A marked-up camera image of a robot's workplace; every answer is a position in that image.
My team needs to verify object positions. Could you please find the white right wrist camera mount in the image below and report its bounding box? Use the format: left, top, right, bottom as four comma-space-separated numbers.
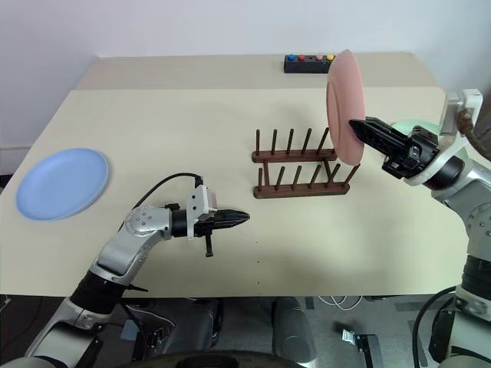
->
407, 88, 483, 188

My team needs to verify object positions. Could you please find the pink plate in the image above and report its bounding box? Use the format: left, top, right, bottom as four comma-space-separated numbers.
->
325, 48, 366, 167

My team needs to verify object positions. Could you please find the black button box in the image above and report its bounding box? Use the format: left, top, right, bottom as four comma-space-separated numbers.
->
283, 54, 337, 75

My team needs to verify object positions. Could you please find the green plate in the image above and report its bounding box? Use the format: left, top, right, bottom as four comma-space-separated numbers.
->
388, 119, 470, 164

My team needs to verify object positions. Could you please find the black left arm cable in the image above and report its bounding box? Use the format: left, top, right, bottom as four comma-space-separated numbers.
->
133, 172, 204, 215

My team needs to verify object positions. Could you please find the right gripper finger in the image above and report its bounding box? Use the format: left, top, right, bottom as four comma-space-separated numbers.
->
363, 117, 410, 146
348, 119, 404, 159

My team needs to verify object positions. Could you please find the white floor cable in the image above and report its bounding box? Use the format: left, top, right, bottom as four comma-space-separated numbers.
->
323, 294, 364, 310

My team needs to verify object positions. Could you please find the dark right arm cable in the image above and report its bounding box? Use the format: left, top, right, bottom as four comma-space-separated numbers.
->
456, 108, 491, 161

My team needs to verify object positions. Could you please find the thick black looped cable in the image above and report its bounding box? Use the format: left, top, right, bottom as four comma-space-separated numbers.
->
411, 285, 460, 368

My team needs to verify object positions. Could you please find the blue plate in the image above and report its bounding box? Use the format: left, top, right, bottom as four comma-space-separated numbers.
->
15, 147, 111, 222

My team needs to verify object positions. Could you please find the black metal floor bracket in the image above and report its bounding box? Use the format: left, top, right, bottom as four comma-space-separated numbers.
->
334, 324, 379, 353

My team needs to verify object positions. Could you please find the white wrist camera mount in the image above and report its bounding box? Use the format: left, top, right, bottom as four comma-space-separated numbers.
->
185, 185, 219, 241
407, 88, 483, 188

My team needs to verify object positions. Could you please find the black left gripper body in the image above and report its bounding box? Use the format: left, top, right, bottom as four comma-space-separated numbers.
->
193, 212, 219, 258

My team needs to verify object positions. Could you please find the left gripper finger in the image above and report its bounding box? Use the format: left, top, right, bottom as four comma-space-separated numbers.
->
215, 209, 252, 222
215, 218, 250, 231

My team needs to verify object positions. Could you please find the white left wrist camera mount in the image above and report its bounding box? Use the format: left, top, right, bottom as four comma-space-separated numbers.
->
185, 185, 219, 241

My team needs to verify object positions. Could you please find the wooden dish rack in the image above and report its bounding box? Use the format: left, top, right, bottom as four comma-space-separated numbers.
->
251, 127, 352, 201

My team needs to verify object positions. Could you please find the dark grey rounded shape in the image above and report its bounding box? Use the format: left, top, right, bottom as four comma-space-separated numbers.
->
271, 297, 318, 366

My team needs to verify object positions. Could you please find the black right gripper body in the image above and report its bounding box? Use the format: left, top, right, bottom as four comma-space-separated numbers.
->
381, 126, 440, 180

